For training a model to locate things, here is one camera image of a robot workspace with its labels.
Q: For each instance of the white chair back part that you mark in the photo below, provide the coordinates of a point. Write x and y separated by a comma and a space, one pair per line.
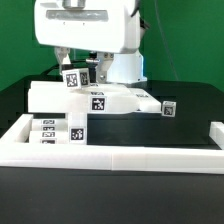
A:
87, 104

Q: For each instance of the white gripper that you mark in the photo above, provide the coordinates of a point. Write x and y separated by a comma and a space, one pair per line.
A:
95, 25

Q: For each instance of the white U-shaped fence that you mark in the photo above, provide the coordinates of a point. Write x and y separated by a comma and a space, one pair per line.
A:
16, 151

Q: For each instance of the white long chair part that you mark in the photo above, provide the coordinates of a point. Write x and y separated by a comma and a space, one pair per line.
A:
49, 89

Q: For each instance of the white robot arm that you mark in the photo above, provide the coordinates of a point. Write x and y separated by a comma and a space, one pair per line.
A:
126, 68

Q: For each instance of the white chair seat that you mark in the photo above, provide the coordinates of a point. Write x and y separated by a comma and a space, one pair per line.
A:
77, 128

